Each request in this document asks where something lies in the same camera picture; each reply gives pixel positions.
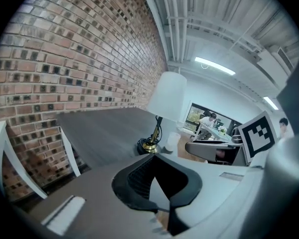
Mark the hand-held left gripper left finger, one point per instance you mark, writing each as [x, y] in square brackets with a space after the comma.
[122, 185]

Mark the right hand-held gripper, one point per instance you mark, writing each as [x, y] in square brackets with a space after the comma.
[257, 136]

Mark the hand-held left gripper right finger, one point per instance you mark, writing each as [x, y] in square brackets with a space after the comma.
[184, 185]

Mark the white translucent cup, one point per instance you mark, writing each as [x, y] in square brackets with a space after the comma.
[172, 142]

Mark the white shade brass lamp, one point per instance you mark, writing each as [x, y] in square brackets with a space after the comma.
[168, 96]

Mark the long ceiling light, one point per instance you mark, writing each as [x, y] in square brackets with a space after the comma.
[271, 103]
[214, 65]

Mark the small green potted plant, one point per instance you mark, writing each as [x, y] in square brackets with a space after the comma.
[222, 130]

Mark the light glass top table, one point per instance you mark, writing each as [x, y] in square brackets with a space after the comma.
[214, 133]

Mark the dark grey wooden table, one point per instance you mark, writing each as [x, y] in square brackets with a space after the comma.
[104, 133]

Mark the dark framed window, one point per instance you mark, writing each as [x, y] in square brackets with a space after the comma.
[194, 116]

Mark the white ceiling air conditioner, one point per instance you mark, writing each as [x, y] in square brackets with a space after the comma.
[276, 58]

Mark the white ceiling pipes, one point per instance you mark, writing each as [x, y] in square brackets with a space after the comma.
[177, 24]

